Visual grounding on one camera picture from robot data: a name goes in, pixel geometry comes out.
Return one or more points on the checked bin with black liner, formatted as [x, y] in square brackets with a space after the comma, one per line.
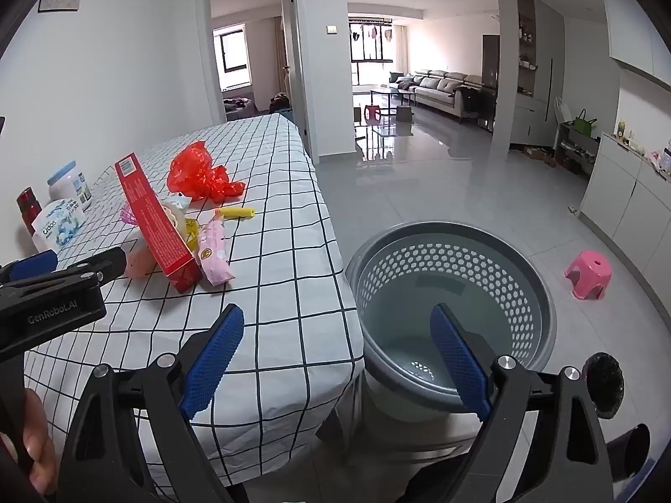
[603, 385]

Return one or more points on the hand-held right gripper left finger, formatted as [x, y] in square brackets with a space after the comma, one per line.
[215, 361]

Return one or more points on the grey stool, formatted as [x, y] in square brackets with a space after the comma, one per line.
[404, 113]

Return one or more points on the grey perforated laundry basket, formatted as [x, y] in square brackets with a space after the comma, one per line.
[472, 272]

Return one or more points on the red stool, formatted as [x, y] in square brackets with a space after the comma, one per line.
[372, 114]

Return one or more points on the blue storage box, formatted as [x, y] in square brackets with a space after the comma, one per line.
[285, 113]

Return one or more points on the white checked tablecloth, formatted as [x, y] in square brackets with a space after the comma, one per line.
[272, 178]

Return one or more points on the red cardboard box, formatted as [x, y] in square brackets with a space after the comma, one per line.
[154, 225]

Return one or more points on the bedroom window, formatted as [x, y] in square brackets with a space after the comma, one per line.
[233, 52]

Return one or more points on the pink plastic stool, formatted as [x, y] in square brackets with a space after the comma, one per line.
[587, 272]

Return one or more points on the red plastic bag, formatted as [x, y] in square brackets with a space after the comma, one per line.
[191, 173]

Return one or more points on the person's left hand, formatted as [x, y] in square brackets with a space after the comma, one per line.
[37, 440]

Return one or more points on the dark coffee table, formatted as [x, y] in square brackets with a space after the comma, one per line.
[385, 95]

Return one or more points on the dark rounded object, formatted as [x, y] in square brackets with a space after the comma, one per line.
[629, 445]

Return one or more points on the white jar with blue lid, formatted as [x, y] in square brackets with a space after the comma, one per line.
[68, 183]

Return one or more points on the shoe rack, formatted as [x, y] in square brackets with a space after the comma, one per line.
[574, 152]

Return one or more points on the white bottle with blue print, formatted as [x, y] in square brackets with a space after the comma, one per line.
[57, 225]

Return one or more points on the balcony window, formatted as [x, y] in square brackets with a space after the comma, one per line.
[372, 57]

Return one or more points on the white paper bag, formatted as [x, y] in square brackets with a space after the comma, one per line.
[558, 110]

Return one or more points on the pink packet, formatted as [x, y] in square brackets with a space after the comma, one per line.
[215, 254]

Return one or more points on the green bag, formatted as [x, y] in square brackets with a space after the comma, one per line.
[584, 124]

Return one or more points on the red bottle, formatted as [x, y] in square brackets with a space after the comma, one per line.
[29, 209]

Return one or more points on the white low cabinet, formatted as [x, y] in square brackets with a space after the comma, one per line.
[629, 194]

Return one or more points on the dark chair with clothes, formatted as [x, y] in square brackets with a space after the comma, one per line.
[472, 105]

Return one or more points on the white wall cabinet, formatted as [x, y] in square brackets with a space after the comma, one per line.
[634, 10]

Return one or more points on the yellow tin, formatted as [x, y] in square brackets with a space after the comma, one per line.
[621, 128]

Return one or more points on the small pink translucent item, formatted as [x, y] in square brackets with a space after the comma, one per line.
[128, 215]

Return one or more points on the white door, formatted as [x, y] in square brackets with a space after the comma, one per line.
[292, 63]

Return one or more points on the tall shelf cabinet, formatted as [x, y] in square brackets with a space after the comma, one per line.
[527, 63]

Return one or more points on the hanging laundry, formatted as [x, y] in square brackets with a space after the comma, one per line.
[369, 31]

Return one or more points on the grey sofa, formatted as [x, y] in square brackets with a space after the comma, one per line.
[440, 86]

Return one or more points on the yellow foam dart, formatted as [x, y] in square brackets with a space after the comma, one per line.
[236, 213]

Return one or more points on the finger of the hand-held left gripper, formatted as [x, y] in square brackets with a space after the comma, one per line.
[34, 264]
[102, 266]

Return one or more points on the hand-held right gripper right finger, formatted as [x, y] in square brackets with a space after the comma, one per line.
[461, 361]

